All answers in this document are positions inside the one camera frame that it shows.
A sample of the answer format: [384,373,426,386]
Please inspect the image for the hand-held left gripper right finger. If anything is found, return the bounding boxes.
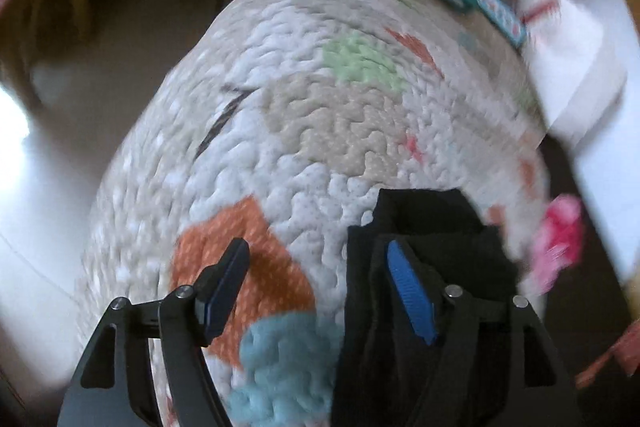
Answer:
[386,239,583,427]

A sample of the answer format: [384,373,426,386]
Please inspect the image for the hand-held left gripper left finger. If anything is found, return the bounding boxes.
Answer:
[57,238,251,427]

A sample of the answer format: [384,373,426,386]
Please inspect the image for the quilted patchwork bed cover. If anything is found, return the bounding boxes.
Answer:
[75,0,551,427]

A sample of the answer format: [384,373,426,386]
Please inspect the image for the light blue flat box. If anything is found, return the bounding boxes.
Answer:
[467,0,528,48]

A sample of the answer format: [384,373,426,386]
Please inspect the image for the pink cloth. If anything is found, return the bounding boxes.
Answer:
[530,196,586,293]

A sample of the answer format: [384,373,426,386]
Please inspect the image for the black pants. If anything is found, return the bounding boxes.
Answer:
[331,188,521,427]

